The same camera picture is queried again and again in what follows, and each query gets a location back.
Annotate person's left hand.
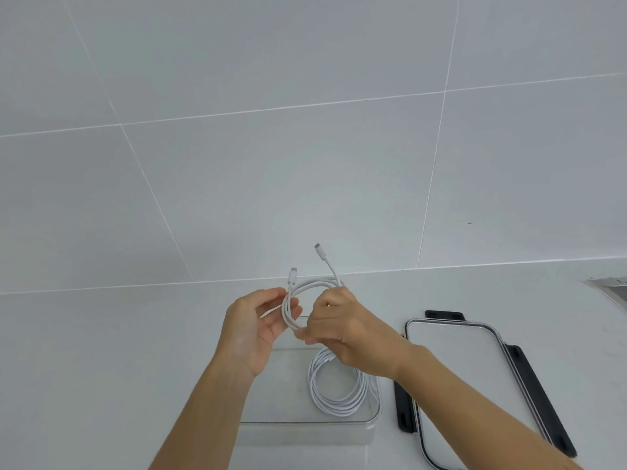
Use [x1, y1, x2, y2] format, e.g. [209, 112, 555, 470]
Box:
[214, 288, 303, 380]

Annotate person's right hand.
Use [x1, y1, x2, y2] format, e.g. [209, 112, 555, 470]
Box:
[295, 286, 415, 381]

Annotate white charging cable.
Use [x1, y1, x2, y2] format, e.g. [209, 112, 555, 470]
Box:
[283, 243, 346, 332]
[307, 347, 369, 417]

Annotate person's left forearm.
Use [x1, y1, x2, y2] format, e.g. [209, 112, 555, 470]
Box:
[141, 357, 255, 470]

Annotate person's right forearm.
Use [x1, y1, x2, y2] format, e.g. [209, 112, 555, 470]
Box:
[395, 343, 584, 470]

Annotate clear plastic storage box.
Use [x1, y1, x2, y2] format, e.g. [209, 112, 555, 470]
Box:
[238, 315, 382, 432]

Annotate clear lid with black clips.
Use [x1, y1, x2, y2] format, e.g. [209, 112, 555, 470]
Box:
[393, 310, 578, 470]

